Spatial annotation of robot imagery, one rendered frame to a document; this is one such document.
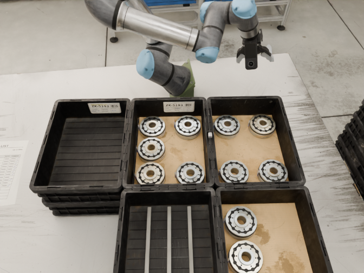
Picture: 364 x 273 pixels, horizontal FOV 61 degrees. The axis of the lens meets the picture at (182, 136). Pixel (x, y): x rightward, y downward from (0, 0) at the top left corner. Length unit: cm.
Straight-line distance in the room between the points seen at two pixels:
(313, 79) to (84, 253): 232
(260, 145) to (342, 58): 210
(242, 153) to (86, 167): 59
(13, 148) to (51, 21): 224
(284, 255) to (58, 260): 76
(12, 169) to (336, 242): 131
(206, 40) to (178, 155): 43
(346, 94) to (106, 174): 220
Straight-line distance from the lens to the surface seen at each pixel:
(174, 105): 124
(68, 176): 120
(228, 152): 120
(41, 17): 371
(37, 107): 166
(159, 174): 110
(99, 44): 314
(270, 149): 124
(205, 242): 104
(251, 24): 114
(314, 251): 105
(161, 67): 139
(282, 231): 110
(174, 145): 120
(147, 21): 107
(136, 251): 104
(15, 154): 152
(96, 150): 124
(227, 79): 166
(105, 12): 108
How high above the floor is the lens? 182
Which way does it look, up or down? 53 degrees down
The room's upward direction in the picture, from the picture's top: straight up
